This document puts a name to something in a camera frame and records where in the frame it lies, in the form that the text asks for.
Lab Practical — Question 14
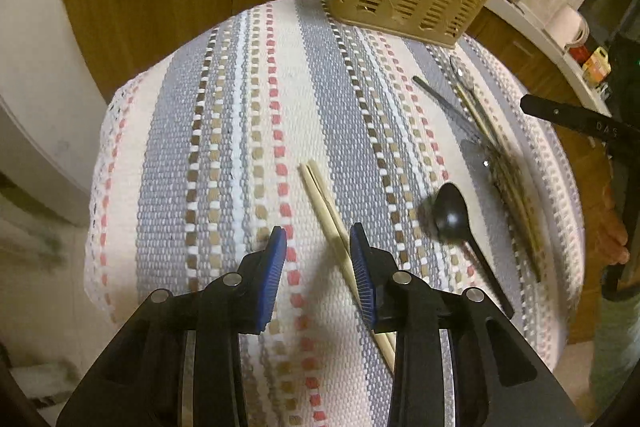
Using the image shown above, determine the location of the light wooden chopstick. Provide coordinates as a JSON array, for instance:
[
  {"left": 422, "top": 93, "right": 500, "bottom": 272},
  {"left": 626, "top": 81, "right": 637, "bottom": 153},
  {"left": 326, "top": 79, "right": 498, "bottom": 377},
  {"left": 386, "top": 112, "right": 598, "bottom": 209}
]
[
  {"left": 306, "top": 159, "right": 399, "bottom": 353},
  {"left": 298, "top": 162, "right": 397, "bottom": 375}
]

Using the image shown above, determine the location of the person's right hand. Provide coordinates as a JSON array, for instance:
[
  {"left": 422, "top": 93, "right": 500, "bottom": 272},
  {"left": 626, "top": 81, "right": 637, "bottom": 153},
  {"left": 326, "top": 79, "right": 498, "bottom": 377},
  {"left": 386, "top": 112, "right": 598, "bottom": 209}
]
[{"left": 596, "top": 183, "right": 629, "bottom": 265}]

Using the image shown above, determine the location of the black plastic spoon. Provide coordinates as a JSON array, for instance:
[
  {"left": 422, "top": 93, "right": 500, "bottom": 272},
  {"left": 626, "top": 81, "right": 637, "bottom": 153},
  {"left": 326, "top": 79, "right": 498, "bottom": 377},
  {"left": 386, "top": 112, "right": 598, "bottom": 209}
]
[{"left": 432, "top": 182, "right": 514, "bottom": 319}]

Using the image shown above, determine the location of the striped woven cloth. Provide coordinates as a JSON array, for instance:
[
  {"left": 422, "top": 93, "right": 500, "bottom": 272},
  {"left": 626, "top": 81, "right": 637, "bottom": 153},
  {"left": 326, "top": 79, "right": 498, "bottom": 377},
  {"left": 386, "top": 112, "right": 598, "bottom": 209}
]
[{"left": 85, "top": 0, "right": 585, "bottom": 426}]

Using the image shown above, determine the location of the metal knife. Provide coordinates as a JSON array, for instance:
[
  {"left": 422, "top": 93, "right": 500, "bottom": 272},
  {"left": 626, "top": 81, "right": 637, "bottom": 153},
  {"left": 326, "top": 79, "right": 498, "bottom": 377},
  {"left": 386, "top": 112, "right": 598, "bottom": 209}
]
[{"left": 411, "top": 75, "right": 498, "bottom": 187}]

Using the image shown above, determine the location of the yellow bottle by sink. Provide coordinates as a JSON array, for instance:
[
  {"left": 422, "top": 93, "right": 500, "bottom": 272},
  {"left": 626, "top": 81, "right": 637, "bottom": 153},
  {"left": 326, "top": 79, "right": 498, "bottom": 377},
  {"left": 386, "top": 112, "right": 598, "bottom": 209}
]
[{"left": 582, "top": 46, "right": 611, "bottom": 88}]

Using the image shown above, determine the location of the white electric kettle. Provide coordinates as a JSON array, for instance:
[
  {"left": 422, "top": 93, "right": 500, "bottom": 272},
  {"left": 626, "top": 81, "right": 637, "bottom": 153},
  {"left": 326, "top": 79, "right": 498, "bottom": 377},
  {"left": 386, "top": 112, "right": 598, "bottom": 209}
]
[{"left": 544, "top": 4, "right": 589, "bottom": 51}]

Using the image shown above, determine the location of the white refrigerator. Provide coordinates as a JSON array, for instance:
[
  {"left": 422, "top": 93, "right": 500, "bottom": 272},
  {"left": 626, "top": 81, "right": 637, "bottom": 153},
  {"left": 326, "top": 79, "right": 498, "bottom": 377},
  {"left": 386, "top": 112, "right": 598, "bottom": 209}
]
[{"left": 1, "top": 0, "right": 106, "bottom": 225}]

